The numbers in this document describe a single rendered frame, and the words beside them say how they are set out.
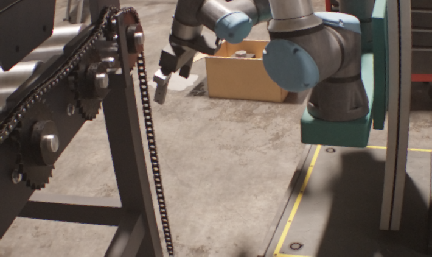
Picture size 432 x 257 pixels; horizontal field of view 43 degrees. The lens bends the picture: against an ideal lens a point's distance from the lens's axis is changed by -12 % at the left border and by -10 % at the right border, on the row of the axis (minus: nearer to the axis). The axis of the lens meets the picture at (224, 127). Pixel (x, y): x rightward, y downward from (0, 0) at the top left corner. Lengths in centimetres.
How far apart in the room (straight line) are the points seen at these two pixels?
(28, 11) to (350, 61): 70
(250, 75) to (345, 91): 192
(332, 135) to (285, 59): 25
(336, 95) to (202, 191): 127
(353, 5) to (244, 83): 158
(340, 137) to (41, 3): 72
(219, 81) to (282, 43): 215
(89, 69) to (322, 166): 95
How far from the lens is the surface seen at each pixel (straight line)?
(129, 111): 163
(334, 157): 201
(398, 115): 148
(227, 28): 130
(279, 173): 256
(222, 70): 326
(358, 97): 134
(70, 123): 132
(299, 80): 117
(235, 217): 230
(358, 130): 132
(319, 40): 118
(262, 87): 321
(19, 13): 114
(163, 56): 143
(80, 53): 124
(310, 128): 134
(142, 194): 175
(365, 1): 177
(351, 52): 128
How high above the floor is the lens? 130
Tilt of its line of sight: 26 degrees down
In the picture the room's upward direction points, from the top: 5 degrees counter-clockwise
